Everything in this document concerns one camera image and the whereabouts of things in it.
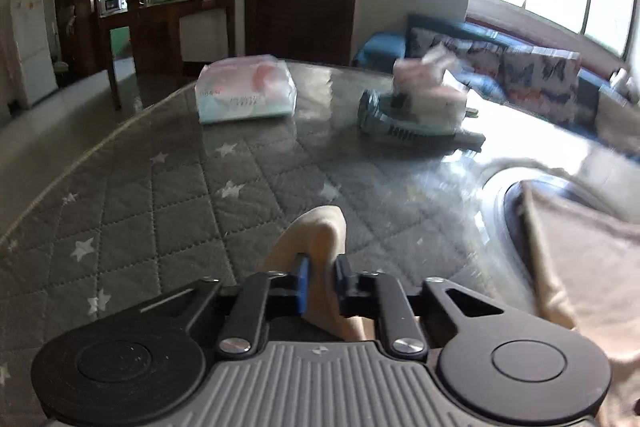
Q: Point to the blue sofa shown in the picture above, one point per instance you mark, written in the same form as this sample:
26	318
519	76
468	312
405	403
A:
385	49

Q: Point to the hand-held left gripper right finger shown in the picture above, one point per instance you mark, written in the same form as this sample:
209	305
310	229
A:
342	282

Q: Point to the butterfly print cushion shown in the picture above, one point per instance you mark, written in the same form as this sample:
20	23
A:
537	79

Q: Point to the pink white tissue pack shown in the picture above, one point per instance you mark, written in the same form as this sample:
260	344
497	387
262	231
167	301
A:
425	94

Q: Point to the dark wooden shelf cabinet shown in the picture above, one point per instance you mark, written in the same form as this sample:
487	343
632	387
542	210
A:
75	7

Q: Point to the white refrigerator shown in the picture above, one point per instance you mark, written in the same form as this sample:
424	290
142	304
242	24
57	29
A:
32	44

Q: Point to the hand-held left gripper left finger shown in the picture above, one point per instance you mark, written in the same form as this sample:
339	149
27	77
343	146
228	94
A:
303	289

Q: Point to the dark wooden console table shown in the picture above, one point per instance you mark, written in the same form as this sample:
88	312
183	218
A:
165	19

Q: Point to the dark round tray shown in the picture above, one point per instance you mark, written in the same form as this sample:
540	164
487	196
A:
515	207

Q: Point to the white microwave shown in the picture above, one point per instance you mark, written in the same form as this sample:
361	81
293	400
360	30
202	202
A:
113	2

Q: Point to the grey quilted star tablecloth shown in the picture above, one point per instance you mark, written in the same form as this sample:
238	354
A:
175	207

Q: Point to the beige garment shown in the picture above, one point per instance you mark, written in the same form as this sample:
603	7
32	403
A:
585	267

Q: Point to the white plastic tissue packet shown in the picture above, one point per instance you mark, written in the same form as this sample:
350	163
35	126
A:
245	89

